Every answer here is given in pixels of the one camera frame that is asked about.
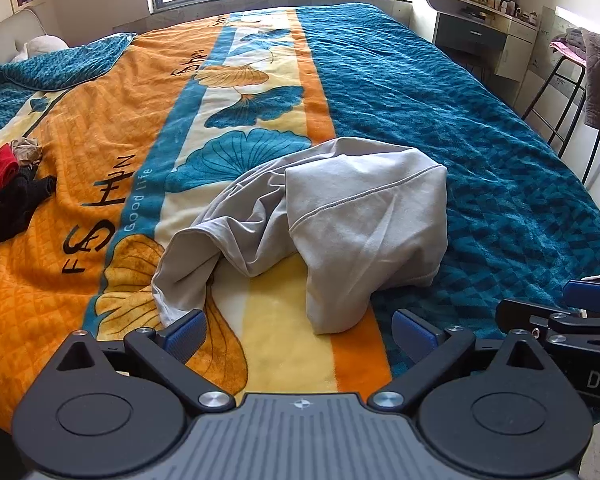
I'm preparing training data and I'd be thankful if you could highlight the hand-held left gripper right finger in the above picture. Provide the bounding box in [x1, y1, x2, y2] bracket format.
[366, 309, 551, 413]

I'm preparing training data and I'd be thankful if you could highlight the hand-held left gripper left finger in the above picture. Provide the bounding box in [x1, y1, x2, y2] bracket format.
[55, 309, 237, 413]

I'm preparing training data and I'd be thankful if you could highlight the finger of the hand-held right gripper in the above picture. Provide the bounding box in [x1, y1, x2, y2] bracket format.
[564, 279, 600, 318]
[497, 299, 600, 356]

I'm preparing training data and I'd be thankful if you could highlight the white t-shirt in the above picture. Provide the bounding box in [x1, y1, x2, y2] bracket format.
[151, 136, 448, 335]

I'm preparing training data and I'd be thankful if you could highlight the black metal stool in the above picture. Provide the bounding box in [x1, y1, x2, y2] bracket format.
[522, 40, 600, 186]

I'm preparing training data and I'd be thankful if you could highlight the black cloth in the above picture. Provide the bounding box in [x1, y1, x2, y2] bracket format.
[0, 167, 58, 251]

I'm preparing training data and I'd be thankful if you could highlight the orange and teal printed blanket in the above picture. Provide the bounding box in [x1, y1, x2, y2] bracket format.
[0, 2, 600, 436]

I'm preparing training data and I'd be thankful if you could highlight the beige crumpled cloth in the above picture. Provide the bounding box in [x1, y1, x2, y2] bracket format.
[10, 137, 43, 167]

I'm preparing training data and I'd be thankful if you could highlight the pink stool cushion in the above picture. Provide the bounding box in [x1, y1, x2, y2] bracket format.
[550, 40, 588, 66]

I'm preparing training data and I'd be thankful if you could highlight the white vanity desk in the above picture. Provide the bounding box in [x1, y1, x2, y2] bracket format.
[422, 0, 538, 81]

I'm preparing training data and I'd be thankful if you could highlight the dark grey drawer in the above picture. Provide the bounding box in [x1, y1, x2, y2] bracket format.
[435, 12, 508, 63]

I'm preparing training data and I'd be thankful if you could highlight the teal quilted pillow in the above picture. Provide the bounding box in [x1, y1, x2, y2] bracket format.
[0, 32, 137, 92]

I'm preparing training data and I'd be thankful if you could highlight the white pillow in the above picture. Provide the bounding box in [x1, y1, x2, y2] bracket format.
[12, 35, 71, 63]

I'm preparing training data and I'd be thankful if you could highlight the white padded headboard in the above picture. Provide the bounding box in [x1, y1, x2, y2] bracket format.
[0, 10, 56, 73]

